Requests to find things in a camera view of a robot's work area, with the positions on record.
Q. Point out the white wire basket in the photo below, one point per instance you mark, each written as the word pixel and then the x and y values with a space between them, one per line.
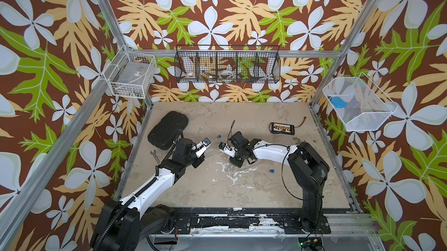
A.
pixel 129 90

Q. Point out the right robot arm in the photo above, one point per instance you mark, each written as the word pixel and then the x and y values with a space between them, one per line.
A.
pixel 308 167

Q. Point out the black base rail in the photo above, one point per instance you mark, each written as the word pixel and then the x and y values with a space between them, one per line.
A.
pixel 182 220

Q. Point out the clear plastic box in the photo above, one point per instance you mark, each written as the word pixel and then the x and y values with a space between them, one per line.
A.
pixel 133 73

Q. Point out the black wire basket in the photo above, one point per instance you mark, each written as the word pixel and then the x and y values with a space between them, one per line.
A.
pixel 226 63

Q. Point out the metal wrench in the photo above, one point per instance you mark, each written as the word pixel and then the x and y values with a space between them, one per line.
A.
pixel 154 154

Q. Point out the white mesh basket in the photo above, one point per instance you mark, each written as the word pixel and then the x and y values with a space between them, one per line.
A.
pixel 369 107

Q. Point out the blue item in basket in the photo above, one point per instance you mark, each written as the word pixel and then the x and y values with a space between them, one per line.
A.
pixel 338 103

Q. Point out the black tool case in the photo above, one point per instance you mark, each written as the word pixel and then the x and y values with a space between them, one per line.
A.
pixel 165 132

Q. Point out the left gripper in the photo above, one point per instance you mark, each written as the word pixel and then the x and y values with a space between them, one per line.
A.
pixel 198 161

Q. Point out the clear test tube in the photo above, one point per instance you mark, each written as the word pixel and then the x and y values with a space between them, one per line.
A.
pixel 212 153

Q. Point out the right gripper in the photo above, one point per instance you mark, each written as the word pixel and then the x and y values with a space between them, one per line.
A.
pixel 234 162

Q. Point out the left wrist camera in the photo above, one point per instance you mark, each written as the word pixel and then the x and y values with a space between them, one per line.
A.
pixel 202 147

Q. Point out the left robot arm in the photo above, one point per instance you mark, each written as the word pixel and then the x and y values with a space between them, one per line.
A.
pixel 124 223

